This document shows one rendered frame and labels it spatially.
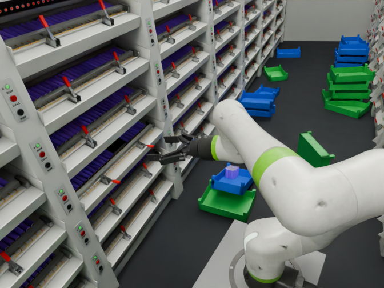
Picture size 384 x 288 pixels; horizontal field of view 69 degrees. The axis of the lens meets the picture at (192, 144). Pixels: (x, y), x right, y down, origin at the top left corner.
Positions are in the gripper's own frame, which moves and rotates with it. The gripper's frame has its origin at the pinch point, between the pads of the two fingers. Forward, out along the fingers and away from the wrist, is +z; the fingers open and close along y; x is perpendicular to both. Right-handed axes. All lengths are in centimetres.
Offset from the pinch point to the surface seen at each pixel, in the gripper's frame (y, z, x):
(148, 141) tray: 17.7, 22.1, -7.7
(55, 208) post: -39.5, 18.3, 1.9
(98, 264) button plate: -36, 26, -36
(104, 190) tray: -18.4, 20.9, -8.5
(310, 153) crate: 85, -42, -62
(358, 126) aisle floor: 151, -68, -82
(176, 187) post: 32, 30, -52
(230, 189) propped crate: 37, -4, -55
